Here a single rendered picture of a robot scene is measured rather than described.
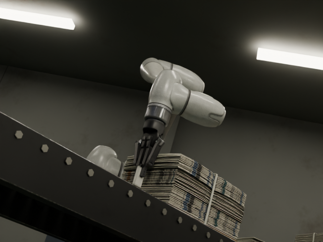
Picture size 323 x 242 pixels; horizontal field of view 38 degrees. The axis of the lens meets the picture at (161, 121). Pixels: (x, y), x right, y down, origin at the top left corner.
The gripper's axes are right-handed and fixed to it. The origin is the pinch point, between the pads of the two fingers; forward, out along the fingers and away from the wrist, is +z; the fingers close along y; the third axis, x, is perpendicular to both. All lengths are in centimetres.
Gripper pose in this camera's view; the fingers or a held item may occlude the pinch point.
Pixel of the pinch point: (139, 176)
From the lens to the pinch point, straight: 156.7
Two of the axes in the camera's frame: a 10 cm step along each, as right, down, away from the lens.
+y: -7.2, 0.9, 6.9
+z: -2.6, 8.8, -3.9
